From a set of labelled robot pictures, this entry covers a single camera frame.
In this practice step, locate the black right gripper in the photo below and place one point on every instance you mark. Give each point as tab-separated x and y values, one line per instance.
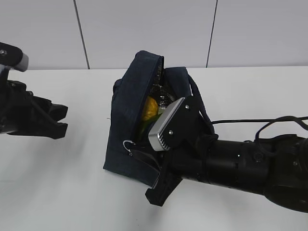
189	137

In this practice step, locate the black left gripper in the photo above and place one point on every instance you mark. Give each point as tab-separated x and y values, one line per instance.
21	110

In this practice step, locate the green cucumber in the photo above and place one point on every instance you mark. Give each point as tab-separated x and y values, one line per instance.
146	126

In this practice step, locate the yellow pear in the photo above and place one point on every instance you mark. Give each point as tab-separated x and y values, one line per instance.
150	109

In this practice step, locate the dark blue fabric lunch bag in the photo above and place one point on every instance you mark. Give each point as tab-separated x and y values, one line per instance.
129	96

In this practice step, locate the glass container with green lid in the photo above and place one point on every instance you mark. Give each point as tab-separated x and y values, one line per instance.
160	111

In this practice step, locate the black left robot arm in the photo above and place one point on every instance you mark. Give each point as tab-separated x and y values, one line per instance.
24	114

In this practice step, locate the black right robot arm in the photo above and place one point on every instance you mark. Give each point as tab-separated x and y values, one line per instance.
276	168

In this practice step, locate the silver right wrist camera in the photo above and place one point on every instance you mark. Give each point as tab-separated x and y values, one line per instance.
155	135

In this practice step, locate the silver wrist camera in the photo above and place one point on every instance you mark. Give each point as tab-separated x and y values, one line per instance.
13	57
155	135

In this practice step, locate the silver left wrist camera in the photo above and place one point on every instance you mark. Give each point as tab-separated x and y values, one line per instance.
13	57

